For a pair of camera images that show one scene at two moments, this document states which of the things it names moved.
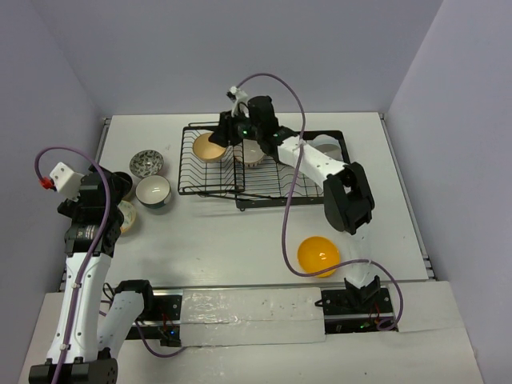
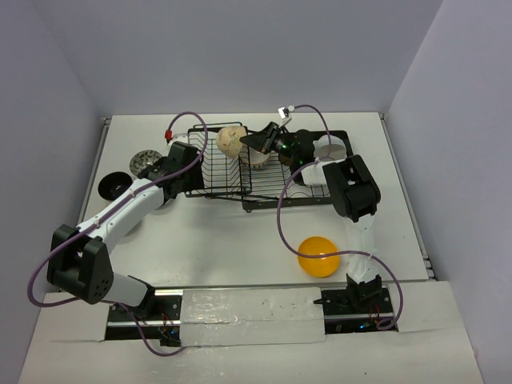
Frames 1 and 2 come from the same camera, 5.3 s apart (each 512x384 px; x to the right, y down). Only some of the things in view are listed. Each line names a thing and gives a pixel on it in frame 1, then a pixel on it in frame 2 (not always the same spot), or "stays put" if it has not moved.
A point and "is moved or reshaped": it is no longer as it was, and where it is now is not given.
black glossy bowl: x=122 y=185 stays put
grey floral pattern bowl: x=146 y=163 stays put
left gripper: x=118 y=186 to x=192 y=176
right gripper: x=226 y=130 to x=266 y=139
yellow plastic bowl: x=318 y=253 stays put
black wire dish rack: x=245 y=171 stays put
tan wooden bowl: x=206 y=150 is moved or reshaped
